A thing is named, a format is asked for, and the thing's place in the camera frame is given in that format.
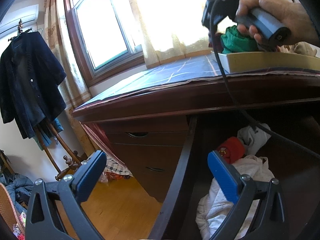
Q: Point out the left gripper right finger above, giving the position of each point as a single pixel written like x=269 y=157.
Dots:
x=270 y=218

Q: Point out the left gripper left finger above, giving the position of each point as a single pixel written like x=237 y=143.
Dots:
x=43 y=218

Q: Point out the green underwear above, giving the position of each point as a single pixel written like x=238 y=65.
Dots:
x=233 y=41

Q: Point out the beige underwear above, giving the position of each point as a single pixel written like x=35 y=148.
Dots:
x=301 y=48

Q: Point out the white cream garment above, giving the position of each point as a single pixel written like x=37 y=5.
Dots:
x=232 y=194

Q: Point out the small red underwear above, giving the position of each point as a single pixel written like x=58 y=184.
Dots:
x=231 y=150

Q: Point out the grey white sock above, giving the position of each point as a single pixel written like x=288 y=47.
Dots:
x=252 y=139

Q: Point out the open wooden drawer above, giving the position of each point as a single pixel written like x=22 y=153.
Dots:
x=195 y=205

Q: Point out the person's right hand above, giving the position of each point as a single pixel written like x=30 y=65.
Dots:
x=292 y=15

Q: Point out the clothes pile on floor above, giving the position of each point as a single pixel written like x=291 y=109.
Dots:
x=19 y=188

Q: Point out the yellow shallow tray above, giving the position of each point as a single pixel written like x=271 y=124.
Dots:
x=252 y=61

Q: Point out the wooden coat rack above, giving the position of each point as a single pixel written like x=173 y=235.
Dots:
x=25 y=156

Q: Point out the plaid cloth on floor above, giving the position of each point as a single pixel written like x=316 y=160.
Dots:
x=113 y=171

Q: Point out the blue checked dresser cloth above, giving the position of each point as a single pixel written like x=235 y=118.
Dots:
x=180 y=72

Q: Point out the cream lace curtain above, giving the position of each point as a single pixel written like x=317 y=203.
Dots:
x=170 y=29

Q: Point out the dark navy hanging jacket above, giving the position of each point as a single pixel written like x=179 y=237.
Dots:
x=30 y=76

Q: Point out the white air conditioner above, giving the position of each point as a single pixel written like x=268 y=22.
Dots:
x=28 y=16

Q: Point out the window with brown frame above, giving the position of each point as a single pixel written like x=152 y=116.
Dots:
x=104 y=37

